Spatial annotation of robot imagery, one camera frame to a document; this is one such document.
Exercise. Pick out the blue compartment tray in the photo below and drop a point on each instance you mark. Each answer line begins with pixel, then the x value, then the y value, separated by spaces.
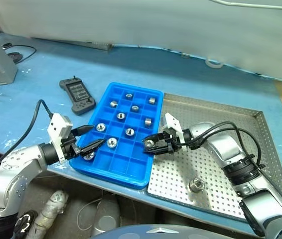
pixel 121 161

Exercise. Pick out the black handheld remote controller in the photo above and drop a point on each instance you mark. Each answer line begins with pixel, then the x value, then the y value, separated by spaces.
pixel 77 92

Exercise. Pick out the white wrapped rounded shape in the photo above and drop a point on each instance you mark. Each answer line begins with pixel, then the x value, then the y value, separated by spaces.
pixel 53 204

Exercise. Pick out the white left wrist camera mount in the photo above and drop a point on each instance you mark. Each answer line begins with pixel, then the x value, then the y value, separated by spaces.
pixel 56 127

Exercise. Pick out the white backdrop sheet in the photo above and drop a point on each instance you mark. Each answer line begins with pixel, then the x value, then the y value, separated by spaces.
pixel 131 22

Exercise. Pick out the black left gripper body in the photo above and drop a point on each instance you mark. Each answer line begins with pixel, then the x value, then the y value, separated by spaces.
pixel 68 147

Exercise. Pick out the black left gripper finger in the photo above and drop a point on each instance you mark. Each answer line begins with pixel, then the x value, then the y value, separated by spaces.
pixel 84 130
pixel 93 146

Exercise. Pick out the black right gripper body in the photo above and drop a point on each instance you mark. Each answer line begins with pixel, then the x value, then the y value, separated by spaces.
pixel 167 147

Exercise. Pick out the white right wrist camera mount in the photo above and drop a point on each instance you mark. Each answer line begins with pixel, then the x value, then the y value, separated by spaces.
pixel 172 120

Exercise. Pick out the blue table cover sheet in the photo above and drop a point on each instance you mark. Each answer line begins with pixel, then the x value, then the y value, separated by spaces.
pixel 43 74

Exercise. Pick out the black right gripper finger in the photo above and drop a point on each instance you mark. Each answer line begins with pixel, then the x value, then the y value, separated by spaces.
pixel 156 151
pixel 157 137

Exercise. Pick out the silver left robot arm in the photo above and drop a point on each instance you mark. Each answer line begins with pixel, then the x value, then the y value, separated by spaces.
pixel 19 161

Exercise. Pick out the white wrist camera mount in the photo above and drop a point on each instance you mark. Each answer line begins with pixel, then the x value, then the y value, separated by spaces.
pixel 172 120
pixel 56 127

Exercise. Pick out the perforated metal tray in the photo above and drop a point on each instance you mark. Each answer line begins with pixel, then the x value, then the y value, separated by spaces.
pixel 171 174

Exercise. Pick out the black round puck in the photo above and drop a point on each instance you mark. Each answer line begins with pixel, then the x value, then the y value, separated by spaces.
pixel 15 56

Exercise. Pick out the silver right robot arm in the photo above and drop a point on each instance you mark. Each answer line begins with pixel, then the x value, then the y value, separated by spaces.
pixel 220 142

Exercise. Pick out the grey rounded shape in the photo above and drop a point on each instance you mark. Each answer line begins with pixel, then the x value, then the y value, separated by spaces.
pixel 103 219

